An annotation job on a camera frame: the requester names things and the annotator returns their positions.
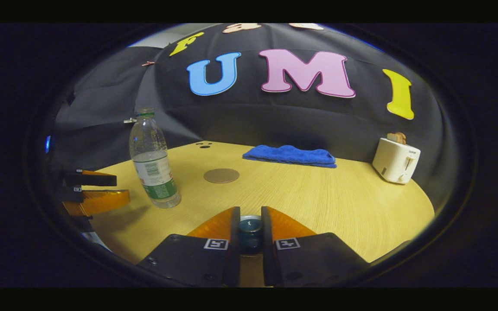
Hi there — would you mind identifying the clear plastic water bottle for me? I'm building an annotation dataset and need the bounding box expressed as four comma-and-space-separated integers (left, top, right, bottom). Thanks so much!
129, 108, 182, 209

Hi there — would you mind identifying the blue folded towel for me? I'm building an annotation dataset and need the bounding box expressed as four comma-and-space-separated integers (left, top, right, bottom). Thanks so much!
242, 144, 338, 168

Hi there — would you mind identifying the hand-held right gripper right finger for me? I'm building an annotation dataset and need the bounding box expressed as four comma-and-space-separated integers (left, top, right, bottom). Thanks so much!
261, 206, 369, 288

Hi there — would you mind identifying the black backdrop cloth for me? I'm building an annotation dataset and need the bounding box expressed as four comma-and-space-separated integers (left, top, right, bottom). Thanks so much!
52, 23, 453, 208

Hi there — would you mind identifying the white toaster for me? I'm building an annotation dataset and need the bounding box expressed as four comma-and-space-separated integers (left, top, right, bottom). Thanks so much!
372, 137, 421, 185

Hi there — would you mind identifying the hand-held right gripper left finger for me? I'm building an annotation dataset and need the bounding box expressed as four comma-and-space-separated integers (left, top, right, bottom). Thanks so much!
138, 206, 241, 288

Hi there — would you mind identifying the round brown coaster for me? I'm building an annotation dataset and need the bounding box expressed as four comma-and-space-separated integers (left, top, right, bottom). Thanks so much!
203, 168, 240, 184

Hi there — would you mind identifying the blue teacup lid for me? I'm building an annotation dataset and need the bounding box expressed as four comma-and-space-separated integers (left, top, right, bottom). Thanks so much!
238, 219, 263, 254

